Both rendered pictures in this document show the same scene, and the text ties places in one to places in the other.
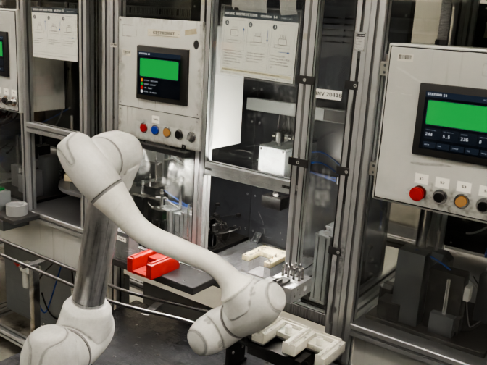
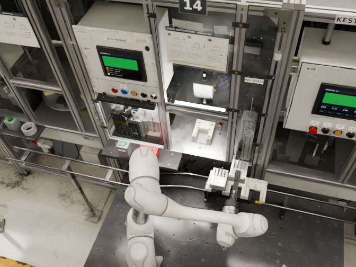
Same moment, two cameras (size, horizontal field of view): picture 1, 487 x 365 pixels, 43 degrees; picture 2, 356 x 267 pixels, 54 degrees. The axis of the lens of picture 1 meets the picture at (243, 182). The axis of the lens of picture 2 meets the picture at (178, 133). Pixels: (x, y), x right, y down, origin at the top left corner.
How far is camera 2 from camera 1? 1.34 m
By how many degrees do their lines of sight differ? 38
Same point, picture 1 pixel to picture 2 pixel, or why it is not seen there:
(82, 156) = (147, 204)
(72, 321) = (139, 232)
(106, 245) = not seen: hidden behind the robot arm
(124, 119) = (96, 85)
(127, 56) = (87, 50)
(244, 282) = (248, 224)
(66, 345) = (150, 252)
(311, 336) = (250, 183)
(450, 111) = (339, 98)
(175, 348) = (173, 193)
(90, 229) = not seen: hidden behind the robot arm
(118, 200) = (171, 211)
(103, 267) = not seen: hidden behind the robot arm
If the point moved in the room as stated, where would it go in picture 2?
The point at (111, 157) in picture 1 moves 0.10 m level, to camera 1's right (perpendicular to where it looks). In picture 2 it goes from (157, 189) to (179, 182)
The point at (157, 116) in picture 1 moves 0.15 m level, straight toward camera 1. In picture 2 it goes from (124, 85) to (134, 101)
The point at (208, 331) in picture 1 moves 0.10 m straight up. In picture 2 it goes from (230, 240) to (231, 232)
